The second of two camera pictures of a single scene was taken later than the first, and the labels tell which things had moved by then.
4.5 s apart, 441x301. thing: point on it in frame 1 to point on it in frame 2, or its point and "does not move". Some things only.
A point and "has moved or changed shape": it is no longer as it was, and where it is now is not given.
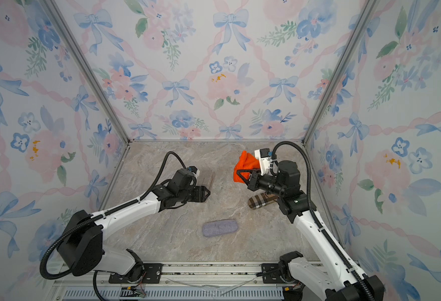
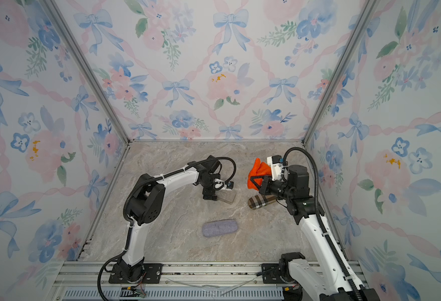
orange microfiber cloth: (245, 162) has moved or changed shape
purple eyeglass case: (218, 227) does not move
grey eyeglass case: (204, 178) has moved or changed shape
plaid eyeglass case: (261, 199) does not move
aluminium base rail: (183, 281) does not move
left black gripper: (201, 194) to (210, 195)
